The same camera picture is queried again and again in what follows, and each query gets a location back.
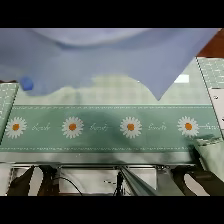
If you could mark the light blue shirt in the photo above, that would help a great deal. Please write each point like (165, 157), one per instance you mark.
(110, 56)

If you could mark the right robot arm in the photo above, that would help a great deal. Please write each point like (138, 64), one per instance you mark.
(203, 181)

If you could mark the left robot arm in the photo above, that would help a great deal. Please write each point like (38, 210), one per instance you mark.
(20, 183)

